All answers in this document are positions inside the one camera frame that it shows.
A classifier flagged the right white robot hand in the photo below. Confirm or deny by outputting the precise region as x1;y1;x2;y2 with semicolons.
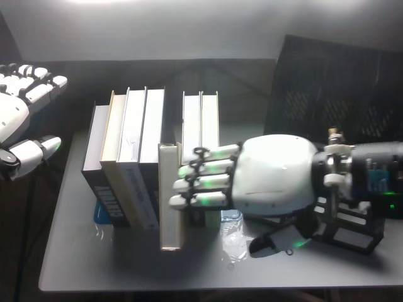
168;134;318;258

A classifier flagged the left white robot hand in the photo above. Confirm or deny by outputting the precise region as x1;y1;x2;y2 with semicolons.
0;62;69;182

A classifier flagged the cream paperback book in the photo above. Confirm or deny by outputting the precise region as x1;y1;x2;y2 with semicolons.
157;142;184;252

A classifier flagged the clear plastic wrap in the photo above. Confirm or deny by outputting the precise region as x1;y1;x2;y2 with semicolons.
220;225;251;262

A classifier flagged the pale green spine book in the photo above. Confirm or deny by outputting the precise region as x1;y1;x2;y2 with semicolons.
200;90;222;228

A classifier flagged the black three-slot file rack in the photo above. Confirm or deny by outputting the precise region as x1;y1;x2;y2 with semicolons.
244;33;403;255

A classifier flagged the black book bold white lettering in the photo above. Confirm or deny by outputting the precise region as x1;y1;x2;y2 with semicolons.
81;100;132;229

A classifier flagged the black book thin white title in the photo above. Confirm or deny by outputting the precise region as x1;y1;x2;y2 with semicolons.
138;87;167;229

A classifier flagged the white backdrop board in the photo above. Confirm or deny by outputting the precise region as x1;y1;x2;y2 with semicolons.
0;0;403;62

